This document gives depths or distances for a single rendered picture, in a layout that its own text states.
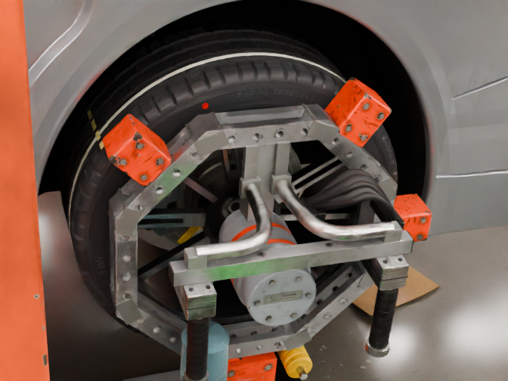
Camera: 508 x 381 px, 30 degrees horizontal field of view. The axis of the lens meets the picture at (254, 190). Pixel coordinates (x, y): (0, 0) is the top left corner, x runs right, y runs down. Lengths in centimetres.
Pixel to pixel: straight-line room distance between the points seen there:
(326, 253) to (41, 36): 59
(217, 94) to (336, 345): 136
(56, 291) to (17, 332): 181
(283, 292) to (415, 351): 129
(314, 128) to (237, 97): 15
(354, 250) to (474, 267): 171
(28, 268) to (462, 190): 112
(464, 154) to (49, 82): 86
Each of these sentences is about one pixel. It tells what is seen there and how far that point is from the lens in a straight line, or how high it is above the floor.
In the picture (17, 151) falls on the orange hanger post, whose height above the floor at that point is 137.
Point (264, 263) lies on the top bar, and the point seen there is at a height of 97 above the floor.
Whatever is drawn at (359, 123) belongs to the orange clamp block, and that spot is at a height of 111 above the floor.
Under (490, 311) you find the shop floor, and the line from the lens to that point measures 313.
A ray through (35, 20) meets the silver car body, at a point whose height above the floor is 129.
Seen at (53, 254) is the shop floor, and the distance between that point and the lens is 318.
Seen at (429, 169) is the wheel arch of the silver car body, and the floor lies 92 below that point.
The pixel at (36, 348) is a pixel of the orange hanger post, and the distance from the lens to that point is 124.
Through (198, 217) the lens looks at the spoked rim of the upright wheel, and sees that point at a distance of 184.
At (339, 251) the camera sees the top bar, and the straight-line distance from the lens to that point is 160.
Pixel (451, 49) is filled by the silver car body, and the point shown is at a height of 119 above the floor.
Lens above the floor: 192
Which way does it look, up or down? 33 degrees down
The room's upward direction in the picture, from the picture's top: 5 degrees clockwise
